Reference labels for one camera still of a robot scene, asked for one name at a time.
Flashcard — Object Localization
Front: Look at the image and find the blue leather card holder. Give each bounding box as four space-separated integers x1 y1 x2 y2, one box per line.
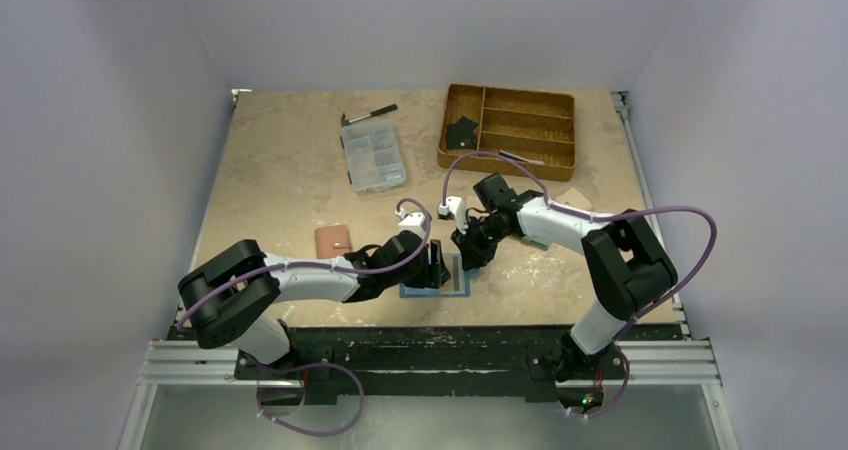
399 253 480 299

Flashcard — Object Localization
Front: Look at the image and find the grey striped card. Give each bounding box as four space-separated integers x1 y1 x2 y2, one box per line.
497 150 545 165

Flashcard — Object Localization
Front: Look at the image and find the black VIP credit card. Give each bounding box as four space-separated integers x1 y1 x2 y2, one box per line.
445 125 475 150

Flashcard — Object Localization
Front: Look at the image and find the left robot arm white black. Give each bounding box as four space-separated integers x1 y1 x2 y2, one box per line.
177 230 451 364

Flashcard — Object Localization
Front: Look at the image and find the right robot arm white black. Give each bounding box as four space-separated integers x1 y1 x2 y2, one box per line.
438 173 678 382

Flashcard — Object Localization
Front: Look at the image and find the pink leather card holder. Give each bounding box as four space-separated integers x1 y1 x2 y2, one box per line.
314 224 352 259

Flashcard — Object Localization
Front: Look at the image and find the beige card holder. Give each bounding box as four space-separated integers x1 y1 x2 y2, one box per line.
555 188 593 211

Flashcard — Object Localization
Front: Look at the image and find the wicker cutlery tray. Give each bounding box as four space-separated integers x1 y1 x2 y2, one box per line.
436 83 576 182

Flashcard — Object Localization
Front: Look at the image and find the clear plastic screw organizer box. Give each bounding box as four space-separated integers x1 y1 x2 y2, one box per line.
340 117 407 193

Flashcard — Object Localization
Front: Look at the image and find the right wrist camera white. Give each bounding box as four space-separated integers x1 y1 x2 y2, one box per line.
437 196 468 233

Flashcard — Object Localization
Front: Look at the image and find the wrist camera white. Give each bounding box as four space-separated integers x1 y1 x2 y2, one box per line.
437 196 468 233
395 208 430 241

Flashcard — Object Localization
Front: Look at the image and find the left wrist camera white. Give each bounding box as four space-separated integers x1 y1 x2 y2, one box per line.
395 208 430 241

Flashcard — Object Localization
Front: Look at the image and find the black metal base rail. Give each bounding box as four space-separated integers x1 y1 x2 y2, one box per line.
227 325 580 405

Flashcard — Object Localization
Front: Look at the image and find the claw hammer black handle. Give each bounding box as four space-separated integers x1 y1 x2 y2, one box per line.
340 104 398 127

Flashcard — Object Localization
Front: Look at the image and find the aluminium frame rail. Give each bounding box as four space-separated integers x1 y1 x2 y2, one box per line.
139 341 721 387

